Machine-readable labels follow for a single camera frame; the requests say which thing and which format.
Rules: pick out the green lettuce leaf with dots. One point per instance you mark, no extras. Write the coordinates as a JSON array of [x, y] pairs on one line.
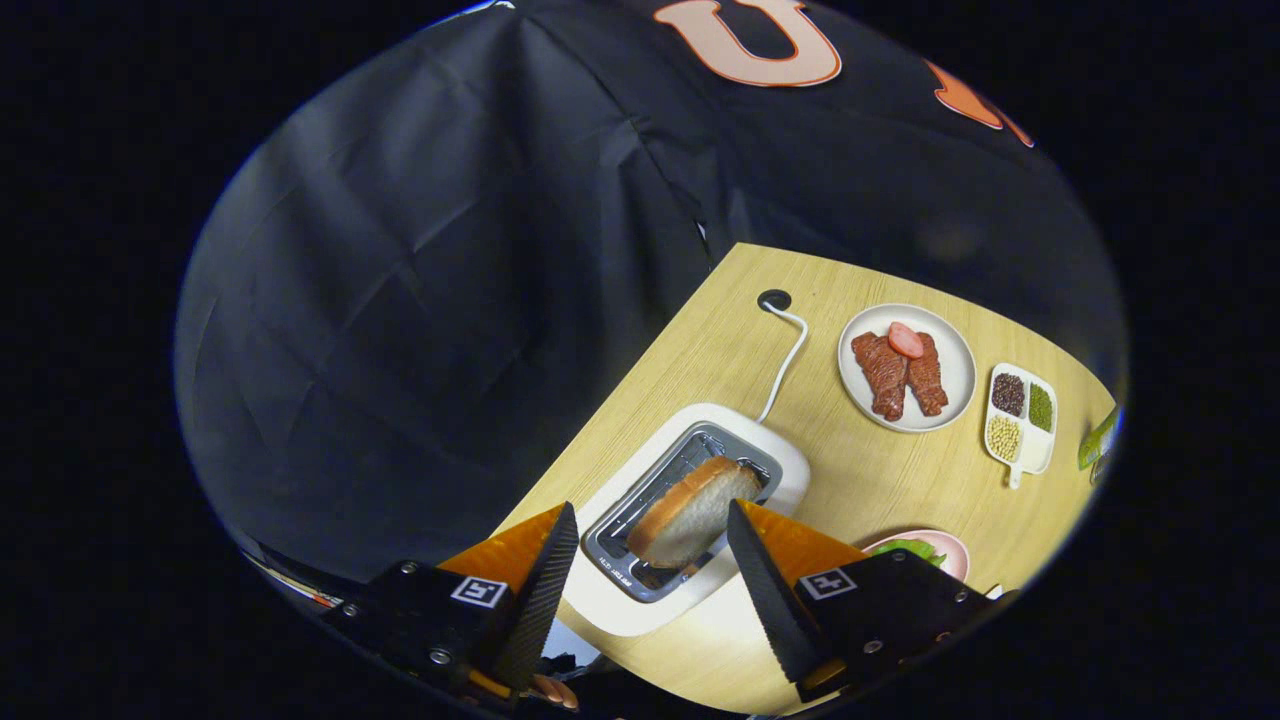
[[905, 550]]

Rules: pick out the black backdrop cloth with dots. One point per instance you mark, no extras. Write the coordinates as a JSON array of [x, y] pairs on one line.
[[450, 300]]

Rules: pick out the red sausage slice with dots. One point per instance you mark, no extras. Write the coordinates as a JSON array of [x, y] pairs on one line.
[[906, 340]]

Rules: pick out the pile of dark red beans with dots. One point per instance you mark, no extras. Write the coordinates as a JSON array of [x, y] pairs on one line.
[[1008, 394]]

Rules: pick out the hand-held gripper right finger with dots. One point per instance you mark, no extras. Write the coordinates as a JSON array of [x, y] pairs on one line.
[[770, 605]]

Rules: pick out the pile of green beans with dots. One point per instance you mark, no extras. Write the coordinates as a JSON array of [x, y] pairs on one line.
[[1041, 407]]

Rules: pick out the white divided dish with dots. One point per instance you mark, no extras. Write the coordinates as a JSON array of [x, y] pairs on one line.
[[1035, 455]]

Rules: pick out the grey plate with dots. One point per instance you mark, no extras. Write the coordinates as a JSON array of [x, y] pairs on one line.
[[955, 350]]

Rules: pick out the brown meat piece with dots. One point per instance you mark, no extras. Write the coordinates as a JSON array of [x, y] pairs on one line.
[[928, 380], [882, 375]]

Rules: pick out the pile of yellow soybeans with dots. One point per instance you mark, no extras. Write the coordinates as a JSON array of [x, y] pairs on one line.
[[1004, 438]]

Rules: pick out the toasted bread slice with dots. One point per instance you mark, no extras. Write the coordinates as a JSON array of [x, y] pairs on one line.
[[690, 515]]

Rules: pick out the pink plate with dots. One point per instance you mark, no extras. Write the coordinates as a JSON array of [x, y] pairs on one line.
[[955, 555]]

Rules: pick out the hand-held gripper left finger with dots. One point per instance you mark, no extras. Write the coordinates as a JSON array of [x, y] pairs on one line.
[[545, 600]]

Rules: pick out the green drink bottle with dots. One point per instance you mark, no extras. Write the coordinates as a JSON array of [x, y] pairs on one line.
[[1100, 440]]

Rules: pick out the white toaster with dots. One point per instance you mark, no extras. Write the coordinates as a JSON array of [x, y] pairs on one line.
[[620, 610]]

